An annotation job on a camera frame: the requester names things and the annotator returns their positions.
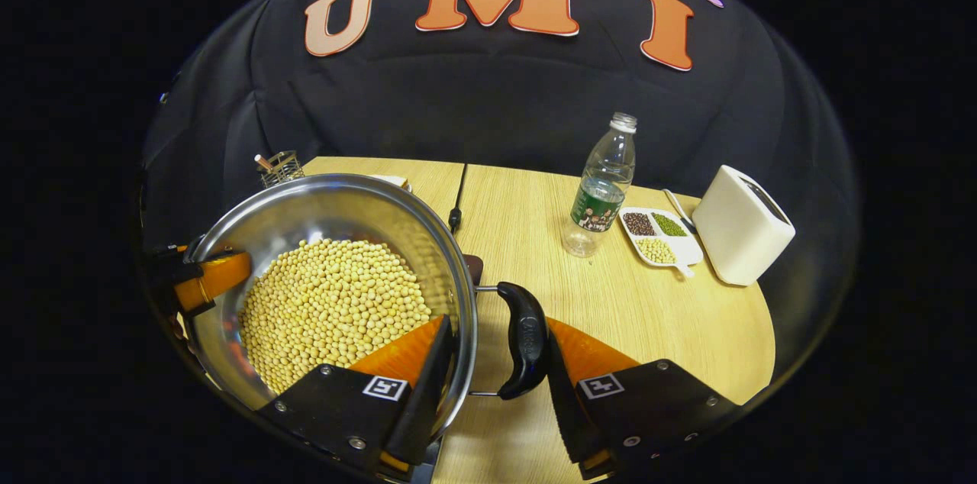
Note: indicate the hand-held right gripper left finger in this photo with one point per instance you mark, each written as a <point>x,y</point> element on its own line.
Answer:
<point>427,392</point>

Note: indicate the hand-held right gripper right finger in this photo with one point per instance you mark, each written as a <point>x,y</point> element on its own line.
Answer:
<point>565,408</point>

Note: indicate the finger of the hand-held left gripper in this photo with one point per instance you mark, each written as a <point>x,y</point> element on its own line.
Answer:
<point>164,261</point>
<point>217,276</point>

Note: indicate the black induction cooktop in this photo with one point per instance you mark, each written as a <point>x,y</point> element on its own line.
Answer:
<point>475,269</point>

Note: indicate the large heap of soybeans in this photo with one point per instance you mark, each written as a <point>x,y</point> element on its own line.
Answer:
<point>328,304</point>

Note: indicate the small pile of soybeans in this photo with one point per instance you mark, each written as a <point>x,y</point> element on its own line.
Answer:
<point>655,250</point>

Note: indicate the sandwich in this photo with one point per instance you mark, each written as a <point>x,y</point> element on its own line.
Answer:
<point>389,179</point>

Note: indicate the pile of dark red beans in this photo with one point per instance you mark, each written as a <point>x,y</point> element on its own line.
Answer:
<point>639,224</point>

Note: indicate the white divided tray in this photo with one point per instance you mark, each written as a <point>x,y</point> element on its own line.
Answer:
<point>687,249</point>

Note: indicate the small white plate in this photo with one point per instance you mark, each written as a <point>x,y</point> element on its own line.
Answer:
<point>407,185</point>

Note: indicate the pile of green mung beans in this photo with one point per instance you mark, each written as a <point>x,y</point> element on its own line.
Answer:
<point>669,225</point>

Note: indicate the clear plastic water bottle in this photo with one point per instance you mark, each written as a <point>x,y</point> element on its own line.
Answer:
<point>603,186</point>

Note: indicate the white toaster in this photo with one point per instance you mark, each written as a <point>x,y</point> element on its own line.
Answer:
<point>740,228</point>

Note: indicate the black backdrop cloth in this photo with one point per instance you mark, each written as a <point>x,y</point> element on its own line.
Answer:
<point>496,102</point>

